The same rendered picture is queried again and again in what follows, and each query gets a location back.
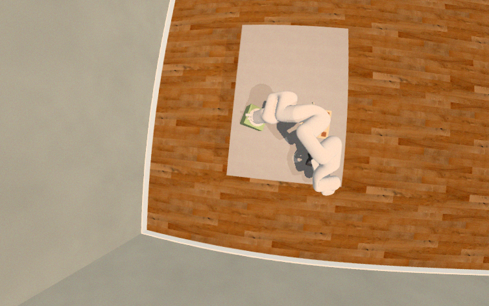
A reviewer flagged orange and cream chessboard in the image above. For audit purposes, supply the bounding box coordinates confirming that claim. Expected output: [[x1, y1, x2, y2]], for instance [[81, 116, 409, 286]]
[[318, 110, 331, 139]]

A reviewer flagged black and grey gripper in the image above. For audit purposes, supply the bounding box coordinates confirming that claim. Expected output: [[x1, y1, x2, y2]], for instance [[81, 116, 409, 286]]
[[305, 153, 319, 171]]

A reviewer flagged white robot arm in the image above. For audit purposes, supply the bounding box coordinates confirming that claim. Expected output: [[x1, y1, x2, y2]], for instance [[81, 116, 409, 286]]
[[245, 91, 342, 196]]

